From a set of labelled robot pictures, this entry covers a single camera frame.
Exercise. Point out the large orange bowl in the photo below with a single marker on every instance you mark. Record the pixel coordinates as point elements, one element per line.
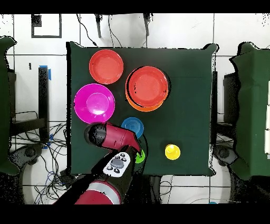
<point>147,109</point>

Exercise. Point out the blue bowl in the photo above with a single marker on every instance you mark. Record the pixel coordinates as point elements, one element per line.
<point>135,125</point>

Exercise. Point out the large red bowl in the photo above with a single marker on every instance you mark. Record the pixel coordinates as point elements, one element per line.
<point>147,84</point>
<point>106,66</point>

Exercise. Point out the large pink bowl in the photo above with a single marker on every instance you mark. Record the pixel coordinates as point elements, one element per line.
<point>94,104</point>

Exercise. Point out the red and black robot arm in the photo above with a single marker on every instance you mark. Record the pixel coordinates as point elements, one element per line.
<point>116,137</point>

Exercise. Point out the green cup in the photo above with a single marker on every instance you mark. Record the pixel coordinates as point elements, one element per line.
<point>140,158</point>

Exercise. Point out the dark green table cloth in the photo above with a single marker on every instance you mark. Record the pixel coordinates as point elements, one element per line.
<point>185,126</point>

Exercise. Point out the yellow cup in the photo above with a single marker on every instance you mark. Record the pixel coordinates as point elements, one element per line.
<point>172,152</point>

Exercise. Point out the black table base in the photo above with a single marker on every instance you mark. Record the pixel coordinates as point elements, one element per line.
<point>151,188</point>

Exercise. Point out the black upright bar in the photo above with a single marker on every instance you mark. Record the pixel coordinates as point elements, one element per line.
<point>214,95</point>

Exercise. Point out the black stand leg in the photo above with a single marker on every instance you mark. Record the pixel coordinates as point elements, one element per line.
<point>147,25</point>
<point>98,27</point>

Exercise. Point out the black power strip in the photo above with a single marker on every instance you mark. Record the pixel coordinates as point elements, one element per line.
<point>66,177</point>

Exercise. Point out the black round device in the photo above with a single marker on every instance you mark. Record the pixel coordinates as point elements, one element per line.
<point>29,152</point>
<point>223,152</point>

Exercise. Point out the green cloth covered table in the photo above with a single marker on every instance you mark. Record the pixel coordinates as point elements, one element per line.
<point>5,105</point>
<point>253,84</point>

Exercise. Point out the black post with blue tape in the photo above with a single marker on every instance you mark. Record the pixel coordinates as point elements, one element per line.
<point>43,95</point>

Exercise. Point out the black square frame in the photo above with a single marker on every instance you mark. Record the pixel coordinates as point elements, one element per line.
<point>36,21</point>

